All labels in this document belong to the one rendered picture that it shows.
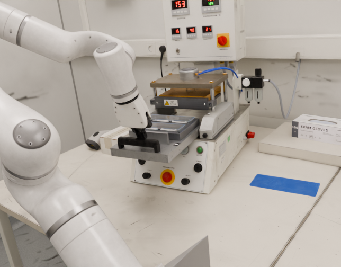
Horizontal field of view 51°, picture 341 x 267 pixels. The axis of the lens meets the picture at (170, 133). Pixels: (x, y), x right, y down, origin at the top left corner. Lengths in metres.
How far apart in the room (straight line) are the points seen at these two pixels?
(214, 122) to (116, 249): 0.70
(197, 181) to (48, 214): 0.67
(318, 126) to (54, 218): 1.17
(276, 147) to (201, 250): 0.97
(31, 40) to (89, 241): 0.56
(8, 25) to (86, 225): 0.57
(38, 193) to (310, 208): 0.82
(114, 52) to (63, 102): 1.93
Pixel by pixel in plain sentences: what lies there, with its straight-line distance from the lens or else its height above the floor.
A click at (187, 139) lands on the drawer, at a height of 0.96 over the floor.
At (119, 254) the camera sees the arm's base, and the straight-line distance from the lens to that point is 0.74.
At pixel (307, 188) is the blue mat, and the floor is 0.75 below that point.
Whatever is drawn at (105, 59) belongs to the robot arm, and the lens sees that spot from 0.98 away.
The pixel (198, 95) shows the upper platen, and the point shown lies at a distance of 1.39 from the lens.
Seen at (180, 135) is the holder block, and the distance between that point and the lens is 1.18.
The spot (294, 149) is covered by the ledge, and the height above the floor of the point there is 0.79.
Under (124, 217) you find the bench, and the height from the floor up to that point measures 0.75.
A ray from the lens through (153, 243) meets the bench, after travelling 1.09.
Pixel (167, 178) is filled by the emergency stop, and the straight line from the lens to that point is 1.34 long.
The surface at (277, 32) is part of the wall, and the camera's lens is 1.80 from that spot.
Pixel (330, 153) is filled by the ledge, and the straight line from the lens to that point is 1.52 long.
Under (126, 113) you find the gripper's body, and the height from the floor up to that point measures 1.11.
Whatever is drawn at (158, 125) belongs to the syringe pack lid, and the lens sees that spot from 1.25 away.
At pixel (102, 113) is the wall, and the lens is 2.75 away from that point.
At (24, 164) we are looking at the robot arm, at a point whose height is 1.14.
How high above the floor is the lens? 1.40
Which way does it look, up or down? 20 degrees down
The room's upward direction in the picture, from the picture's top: 6 degrees counter-clockwise
